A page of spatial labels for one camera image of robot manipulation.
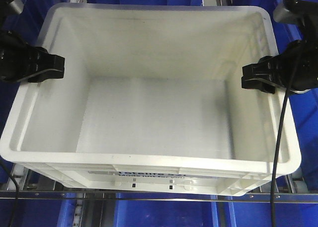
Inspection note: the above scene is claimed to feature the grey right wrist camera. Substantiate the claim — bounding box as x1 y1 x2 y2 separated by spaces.
0 0 24 16

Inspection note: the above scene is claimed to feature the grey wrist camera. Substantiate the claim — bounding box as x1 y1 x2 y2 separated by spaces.
0 0 24 16
273 0 318 24

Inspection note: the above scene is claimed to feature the steel front shelf rail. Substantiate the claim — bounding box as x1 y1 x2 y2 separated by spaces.
0 190 318 203

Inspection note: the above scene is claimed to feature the white plastic tote bin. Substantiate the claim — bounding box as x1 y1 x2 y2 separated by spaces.
0 2 303 197

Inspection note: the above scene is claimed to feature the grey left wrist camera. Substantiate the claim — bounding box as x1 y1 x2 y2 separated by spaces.
273 0 318 24

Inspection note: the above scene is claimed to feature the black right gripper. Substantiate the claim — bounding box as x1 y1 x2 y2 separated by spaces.
241 40 318 94

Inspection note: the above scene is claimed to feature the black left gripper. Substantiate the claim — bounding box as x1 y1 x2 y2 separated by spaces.
0 30 65 83

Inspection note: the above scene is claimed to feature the black left cable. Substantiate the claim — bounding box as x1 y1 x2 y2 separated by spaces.
0 159 20 227

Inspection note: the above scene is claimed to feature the black cable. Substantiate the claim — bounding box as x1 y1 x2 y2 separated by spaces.
269 45 303 227
0 159 20 227

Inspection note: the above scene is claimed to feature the black right cable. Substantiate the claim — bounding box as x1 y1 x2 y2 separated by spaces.
269 45 303 227

